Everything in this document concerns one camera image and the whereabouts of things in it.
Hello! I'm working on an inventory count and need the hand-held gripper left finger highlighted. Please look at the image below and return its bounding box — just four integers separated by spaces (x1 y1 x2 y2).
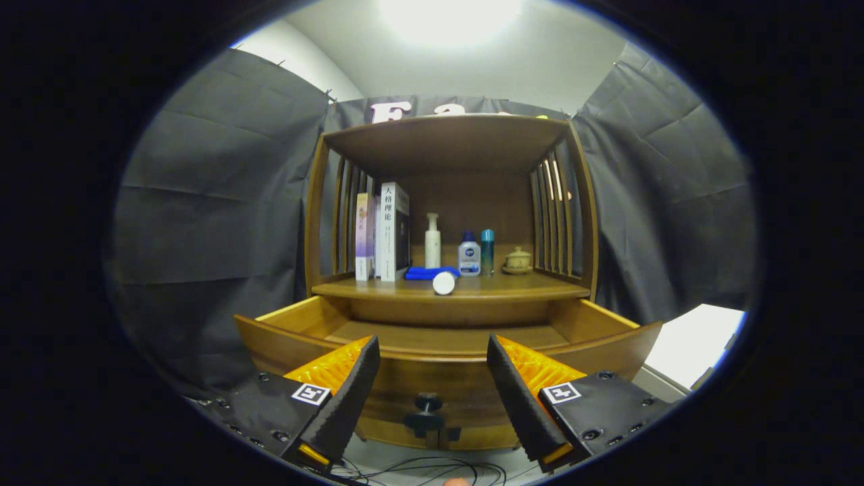
191 335 381 475

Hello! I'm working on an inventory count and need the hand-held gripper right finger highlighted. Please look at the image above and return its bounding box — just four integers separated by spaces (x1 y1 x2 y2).
486 334 676 473

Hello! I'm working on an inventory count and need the black drawer knob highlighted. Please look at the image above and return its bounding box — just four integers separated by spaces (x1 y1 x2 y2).
404 394 446 438

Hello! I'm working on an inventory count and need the wooden drawer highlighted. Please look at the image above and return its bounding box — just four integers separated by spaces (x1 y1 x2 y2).
234 296 664 451

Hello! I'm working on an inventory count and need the wooden countertop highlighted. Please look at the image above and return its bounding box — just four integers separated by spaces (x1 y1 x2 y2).
312 270 591 302

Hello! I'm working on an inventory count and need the white side cabinet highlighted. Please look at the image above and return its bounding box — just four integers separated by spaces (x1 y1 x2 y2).
631 304 747 406

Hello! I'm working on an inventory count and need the brown wooden cabinet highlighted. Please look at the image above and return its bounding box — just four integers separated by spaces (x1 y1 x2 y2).
304 113 600 328

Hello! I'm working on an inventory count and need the blue folded cloth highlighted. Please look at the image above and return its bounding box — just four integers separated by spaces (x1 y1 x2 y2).
404 266 461 281

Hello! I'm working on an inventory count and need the yellow lidded teacup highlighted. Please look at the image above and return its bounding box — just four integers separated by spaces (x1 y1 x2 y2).
502 246 534 275

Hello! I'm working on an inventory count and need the white bottle with blue cap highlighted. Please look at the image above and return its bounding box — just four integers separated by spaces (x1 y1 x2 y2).
458 231 481 277

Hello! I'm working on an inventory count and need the purple book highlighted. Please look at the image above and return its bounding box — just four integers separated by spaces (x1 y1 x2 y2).
355 193 376 281

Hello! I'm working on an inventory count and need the white book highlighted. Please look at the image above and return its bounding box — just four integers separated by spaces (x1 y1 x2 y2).
375 182 411 282

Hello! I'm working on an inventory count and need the white pump bottle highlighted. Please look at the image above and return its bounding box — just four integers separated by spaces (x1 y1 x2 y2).
425 213 441 269

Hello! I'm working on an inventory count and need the black backdrop cloth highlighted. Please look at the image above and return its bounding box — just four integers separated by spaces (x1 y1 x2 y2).
105 40 757 399

